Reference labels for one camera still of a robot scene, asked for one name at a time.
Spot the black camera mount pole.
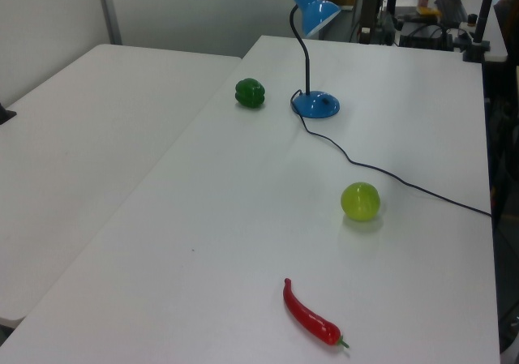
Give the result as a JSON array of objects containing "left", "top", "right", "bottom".
[{"left": 463, "top": 0, "right": 499, "bottom": 63}]

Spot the green bell pepper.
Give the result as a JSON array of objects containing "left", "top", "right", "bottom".
[{"left": 234, "top": 78, "right": 267, "bottom": 109}]

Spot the black lamp power cable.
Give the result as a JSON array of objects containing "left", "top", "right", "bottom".
[{"left": 290, "top": 88, "right": 493, "bottom": 218}]

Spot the brown chair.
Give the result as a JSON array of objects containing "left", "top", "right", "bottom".
[{"left": 493, "top": 0, "right": 519, "bottom": 63}]

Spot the red chili pepper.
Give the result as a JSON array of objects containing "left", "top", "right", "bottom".
[{"left": 282, "top": 277, "right": 350, "bottom": 349}]

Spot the black keyboard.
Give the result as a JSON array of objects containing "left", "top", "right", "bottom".
[{"left": 434, "top": 0, "right": 470, "bottom": 24}]

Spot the blue desk lamp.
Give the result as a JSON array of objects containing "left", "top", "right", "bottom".
[{"left": 289, "top": 0, "right": 342, "bottom": 120}]

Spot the black control box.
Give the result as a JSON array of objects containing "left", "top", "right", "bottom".
[{"left": 399, "top": 22, "right": 453, "bottom": 49}]

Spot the lime green apple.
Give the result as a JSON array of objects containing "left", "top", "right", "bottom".
[{"left": 339, "top": 181, "right": 381, "bottom": 223}]

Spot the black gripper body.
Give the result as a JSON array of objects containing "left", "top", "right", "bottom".
[{"left": 363, "top": 0, "right": 397, "bottom": 28}]

